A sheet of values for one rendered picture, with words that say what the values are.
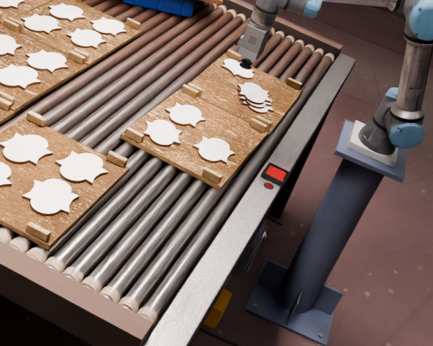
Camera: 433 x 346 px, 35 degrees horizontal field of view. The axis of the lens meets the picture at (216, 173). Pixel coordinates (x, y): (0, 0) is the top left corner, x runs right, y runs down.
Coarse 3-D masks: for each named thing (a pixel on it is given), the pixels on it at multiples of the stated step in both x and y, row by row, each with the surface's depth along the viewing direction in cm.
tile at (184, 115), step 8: (176, 104) 226; (168, 112) 222; (176, 112) 222; (184, 112) 224; (192, 112) 225; (200, 112) 227; (176, 120) 218; (184, 120) 220; (192, 120) 221; (200, 120) 223
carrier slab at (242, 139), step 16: (176, 96) 233; (160, 112) 221; (208, 112) 231; (224, 112) 234; (144, 128) 211; (176, 128) 216; (192, 128) 219; (208, 128) 222; (224, 128) 225; (240, 128) 228; (144, 144) 204; (176, 144) 209; (192, 144) 212; (240, 144) 220; (256, 144) 223; (176, 160) 202; (192, 160) 205; (240, 160) 213; (224, 176) 203
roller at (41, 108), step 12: (192, 12) 304; (168, 24) 283; (144, 36) 266; (156, 36) 273; (132, 48) 256; (108, 60) 242; (120, 60) 248; (96, 72) 234; (72, 84) 222; (84, 84) 227; (48, 96) 213; (60, 96) 215; (36, 108) 205; (48, 108) 209; (12, 120) 197
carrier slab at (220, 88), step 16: (192, 80) 245; (208, 80) 249; (224, 80) 253; (240, 80) 256; (256, 80) 261; (272, 80) 265; (208, 96) 239; (224, 96) 243; (240, 96) 246; (272, 96) 254; (288, 96) 258; (240, 112) 237; (272, 128) 235
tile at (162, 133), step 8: (160, 120) 215; (152, 128) 210; (160, 128) 212; (168, 128) 213; (152, 136) 207; (160, 136) 208; (168, 136) 210; (176, 136) 211; (160, 144) 205; (168, 144) 206
